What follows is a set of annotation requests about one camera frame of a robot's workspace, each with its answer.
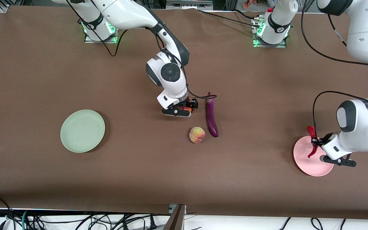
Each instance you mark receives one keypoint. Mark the grey metal rail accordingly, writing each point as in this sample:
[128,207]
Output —
[187,4]

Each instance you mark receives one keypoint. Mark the colourful small items heap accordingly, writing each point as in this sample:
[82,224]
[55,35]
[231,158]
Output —
[254,3]

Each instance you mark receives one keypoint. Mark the pink round plate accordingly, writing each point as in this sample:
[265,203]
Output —
[311,166]

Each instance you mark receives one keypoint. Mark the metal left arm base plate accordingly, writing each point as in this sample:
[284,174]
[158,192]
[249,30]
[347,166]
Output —
[273,45]

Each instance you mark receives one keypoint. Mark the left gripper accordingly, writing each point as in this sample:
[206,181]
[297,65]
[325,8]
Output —
[325,137]

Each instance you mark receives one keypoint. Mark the red pomegranate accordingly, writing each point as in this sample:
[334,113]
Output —
[188,109]

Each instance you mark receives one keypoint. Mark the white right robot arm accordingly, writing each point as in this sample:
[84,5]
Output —
[123,12]

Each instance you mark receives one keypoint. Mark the purple eggplant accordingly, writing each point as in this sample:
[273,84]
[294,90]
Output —
[211,121]

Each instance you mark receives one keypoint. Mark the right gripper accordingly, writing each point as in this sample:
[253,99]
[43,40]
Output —
[191,103]

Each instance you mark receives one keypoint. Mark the pale green round plate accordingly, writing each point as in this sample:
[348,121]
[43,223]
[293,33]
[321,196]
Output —
[82,131]

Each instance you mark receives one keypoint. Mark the aluminium frame profile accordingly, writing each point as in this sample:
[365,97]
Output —
[5,8]

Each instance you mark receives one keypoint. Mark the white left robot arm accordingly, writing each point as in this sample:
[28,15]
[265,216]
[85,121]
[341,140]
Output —
[363,32]

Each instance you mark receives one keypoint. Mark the yellow pink peach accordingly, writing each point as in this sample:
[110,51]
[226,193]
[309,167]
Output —
[197,134]

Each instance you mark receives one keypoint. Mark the red chili pepper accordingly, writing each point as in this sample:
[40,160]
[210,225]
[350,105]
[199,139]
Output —
[311,131]

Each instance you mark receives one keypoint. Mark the brown wooden post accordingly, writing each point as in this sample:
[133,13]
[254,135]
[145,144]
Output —
[176,220]

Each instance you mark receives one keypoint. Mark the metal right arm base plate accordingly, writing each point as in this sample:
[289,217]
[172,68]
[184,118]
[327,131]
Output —
[107,41]

